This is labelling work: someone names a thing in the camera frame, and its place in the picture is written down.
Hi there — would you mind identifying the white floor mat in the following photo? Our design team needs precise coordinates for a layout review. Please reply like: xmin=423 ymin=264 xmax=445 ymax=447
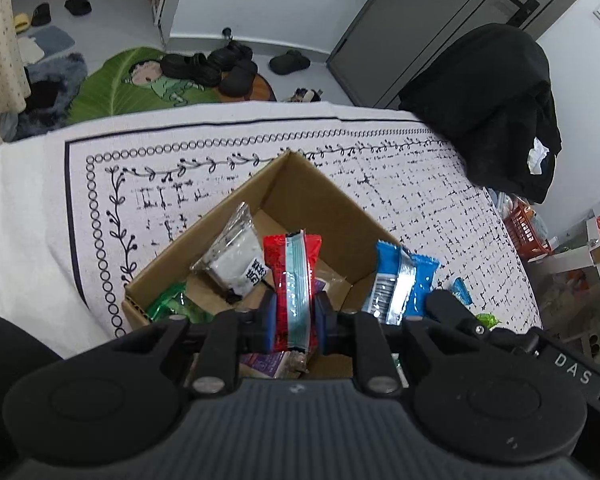
xmin=16 ymin=37 xmax=43 ymax=65

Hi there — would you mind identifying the white and black snack packet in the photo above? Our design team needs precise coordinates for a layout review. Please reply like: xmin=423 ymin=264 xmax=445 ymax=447
xmin=190 ymin=202 xmax=272 ymax=296

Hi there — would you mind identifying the purple snack packet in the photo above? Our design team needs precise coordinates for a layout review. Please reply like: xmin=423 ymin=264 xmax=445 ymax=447
xmin=240 ymin=351 xmax=293 ymax=378

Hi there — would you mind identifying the crumpled white cloth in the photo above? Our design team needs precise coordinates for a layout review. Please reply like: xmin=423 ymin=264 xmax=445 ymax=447
xmin=526 ymin=137 xmax=552 ymax=176

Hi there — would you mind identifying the dark green snack packet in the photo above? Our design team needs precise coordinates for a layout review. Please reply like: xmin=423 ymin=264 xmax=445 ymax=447
xmin=145 ymin=282 xmax=213 ymax=323

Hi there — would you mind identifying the green leaf floor mat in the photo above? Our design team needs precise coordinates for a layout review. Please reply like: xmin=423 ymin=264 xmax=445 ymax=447
xmin=65 ymin=46 xmax=271 ymax=126

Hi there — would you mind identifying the white desk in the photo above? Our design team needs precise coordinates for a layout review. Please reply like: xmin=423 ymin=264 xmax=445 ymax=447
xmin=550 ymin=205 xmax=600 ymax=361

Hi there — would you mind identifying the blue snack packet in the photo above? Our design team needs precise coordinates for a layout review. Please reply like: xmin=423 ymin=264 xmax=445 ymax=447
xmin=361 ymin=240 xmax=441 ymax=326

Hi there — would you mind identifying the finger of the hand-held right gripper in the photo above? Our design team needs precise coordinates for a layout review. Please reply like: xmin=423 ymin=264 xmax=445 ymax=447
xmin=424 ymin=289 xmax=487 ymax=339

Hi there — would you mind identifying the small blue-green snack packet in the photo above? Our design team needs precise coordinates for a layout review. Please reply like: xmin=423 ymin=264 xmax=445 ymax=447
xmin=447 ymin=277 xmax=473 ymax=307

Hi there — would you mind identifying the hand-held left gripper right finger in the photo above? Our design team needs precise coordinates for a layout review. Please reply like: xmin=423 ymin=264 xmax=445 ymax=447
xmin=313 ymin=293 xmax=486 ymax=398

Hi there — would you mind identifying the grey fluffy rug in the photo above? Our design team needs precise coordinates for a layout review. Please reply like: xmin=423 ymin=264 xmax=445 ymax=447
xmin=2 ymin=52 xmax=88 ymax=141

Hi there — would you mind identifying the brown cardboard box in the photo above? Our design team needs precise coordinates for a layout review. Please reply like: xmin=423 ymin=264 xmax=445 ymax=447
xmin=121 ymin=150 xmax=406 ymax=381

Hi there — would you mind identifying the blue floor mat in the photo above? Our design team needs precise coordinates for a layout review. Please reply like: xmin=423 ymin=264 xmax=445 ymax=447
xmin=27 ymin=25 xmax=78 ymax=58

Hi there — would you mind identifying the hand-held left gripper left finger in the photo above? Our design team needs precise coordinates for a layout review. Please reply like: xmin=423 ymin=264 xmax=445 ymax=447
xmin=110 ymin=291 xmax=278 ymax=398

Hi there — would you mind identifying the white black-patterned blanket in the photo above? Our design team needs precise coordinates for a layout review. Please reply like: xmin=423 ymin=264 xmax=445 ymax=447
xmin=45 ymin=101 xmax=543 ymax=361

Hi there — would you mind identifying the red snack packet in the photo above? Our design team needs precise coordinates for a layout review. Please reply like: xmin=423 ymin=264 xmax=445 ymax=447
xmin=262 ymin=230 xmax=323 ymax=352

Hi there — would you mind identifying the grey door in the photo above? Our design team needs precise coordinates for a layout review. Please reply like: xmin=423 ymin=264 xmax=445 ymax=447
xmin=325 ymin=0 xmax=593 ymax=111

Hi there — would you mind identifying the red plastic basket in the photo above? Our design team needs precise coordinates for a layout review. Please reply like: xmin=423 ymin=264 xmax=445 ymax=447
xmin=502 ymin=199 xmax=553 ymax=261

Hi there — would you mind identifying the black jacket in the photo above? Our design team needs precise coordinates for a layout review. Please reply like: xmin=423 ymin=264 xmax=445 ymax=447
xmin=397 ymin=24 xmax=563 ymax=205

